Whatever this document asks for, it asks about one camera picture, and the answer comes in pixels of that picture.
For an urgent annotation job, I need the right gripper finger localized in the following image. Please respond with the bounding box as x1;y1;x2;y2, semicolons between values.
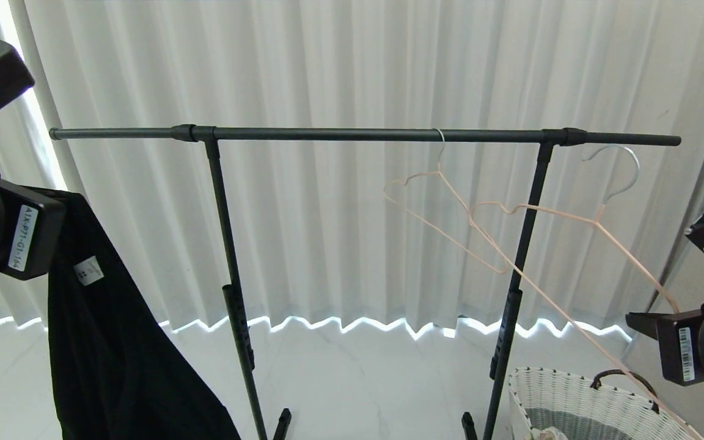
626;312;662;343

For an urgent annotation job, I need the black short-sleeved shirt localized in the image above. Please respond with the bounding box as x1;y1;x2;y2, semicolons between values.
46;189;243;440

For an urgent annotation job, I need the white laundry basket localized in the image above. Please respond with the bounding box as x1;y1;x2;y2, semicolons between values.
507;367;704;440

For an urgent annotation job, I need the white curtain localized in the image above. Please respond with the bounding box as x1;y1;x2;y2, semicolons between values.
0;0;704;343

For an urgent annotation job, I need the pink clothes hanger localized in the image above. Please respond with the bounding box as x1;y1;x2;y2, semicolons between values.
473;144;704;440
383;128;512;276

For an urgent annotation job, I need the black clothes rack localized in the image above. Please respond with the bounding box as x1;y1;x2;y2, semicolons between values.
48;125;683;440

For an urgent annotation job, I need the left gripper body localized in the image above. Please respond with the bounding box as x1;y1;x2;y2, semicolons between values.
0;148;67;282

